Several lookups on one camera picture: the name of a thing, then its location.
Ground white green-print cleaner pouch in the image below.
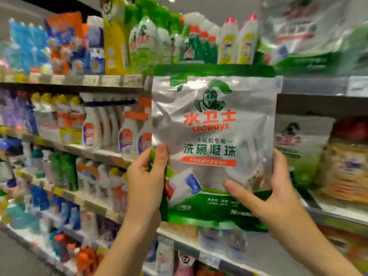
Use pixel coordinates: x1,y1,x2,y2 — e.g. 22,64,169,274
274,113,336,189

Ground person's right hand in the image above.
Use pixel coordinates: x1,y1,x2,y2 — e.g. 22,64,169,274
224,149,314,242

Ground person's left hand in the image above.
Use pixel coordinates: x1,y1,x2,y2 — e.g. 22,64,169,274
122,143,169,229

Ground yellow-capped pink-label cleaner bottle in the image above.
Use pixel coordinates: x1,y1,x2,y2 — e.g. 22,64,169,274
108,166,123,213
118,172,130,216

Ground cluster of orange trigger sprayers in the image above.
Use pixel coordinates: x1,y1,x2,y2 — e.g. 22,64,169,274
52,230,100,276

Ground cluster of blue cleaner bottles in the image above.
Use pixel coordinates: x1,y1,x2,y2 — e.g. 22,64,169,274
30,184,82,230

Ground row of blue cleaner packs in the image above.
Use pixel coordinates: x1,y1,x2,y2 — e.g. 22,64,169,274
6,11,87,76

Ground row of yellow-capped cleaner bottles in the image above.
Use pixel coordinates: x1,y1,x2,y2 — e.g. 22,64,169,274
30,92,87,145

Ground white blue cleaner bottle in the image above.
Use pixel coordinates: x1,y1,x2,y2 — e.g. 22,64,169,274
86,16,106,75

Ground clear-wrapped white bottle pack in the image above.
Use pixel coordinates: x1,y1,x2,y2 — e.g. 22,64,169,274
76,157,113,202

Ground yellow green cleaner bottle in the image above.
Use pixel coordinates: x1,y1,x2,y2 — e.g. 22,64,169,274
100,0,131,76

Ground white orange spray bottles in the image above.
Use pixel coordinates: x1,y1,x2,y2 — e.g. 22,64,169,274
79,92,124,152

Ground row of yellow red-capped bottles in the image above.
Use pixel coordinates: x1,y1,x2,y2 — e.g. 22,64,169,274
316,120,368,205

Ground cluster of green cleaner bottles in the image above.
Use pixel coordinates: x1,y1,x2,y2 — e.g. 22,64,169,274
51,152,79,191

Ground row of green pump bottles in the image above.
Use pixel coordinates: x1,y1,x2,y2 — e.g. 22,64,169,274
125,0,185,75

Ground cluster of teal cleaner bottles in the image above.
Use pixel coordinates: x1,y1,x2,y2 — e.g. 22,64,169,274
0,141,44,233

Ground person's right forearm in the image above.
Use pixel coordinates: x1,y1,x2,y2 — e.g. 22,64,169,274
279,212,363,276

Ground row of purple cleaner bottles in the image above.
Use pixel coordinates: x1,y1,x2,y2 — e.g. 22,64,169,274
0,89,39,136

